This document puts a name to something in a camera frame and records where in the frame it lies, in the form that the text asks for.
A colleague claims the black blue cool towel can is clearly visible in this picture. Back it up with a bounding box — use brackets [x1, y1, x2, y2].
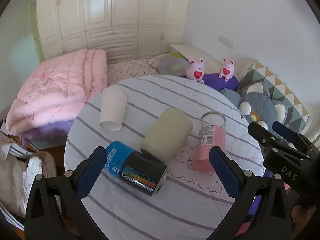
[105, 141, 168, 196]

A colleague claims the wall switch plate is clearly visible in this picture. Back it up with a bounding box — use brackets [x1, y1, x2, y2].
[217, 35, 234, 49]

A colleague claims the white paper cup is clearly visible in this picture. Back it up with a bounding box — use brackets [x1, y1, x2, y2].
[100, 88, 127, 132]

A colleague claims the right pink bunny plush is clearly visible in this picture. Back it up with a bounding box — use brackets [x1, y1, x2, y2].
[219, 59, 234, 82]

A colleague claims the cream white wardrobe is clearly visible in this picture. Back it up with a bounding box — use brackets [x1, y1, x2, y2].
[36, 0, 188, 64]

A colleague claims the grey green flower cushion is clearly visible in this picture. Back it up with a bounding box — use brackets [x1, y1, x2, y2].
[156, 52, 190, 76]

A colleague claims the folded pink quilt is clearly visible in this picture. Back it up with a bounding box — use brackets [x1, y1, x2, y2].
[5, 49, 107, 136]

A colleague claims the left pink bunny plush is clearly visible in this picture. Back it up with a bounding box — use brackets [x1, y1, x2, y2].
[185, 58, 205, 84]

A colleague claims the triangle pattern quilted cover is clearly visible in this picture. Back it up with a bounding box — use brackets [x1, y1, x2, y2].
[238, 61, 311, 134]

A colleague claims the grey blue paw cushion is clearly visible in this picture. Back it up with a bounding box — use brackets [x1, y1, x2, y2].
[220, 81, 288, 131]

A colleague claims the pink bunny plush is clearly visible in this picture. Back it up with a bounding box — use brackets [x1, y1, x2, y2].
[219, 59, 234, 82]
[185, 58, 205, 84]

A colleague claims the heart pattern bed sheet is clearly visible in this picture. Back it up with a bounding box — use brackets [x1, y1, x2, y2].
[107, 54, 166, 87]

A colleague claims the striped round table cloth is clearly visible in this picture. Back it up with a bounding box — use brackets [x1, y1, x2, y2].
[64, 75, 265, 239]

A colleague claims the purple pillow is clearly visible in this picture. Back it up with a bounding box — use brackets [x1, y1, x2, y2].
[202, 73, 239, 91]

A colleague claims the white headboard shelf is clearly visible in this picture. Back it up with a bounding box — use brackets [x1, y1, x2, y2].
[170, 44, 257, 80]

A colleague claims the clear glass with pink label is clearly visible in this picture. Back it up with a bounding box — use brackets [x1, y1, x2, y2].
[193, 111, 226, 174]

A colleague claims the pale green cup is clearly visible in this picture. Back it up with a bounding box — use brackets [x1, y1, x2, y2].
[140, 108, 193, 163]

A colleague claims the clothes pile on chair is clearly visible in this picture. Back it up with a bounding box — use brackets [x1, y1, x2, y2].
[1, 133, 57, 218]

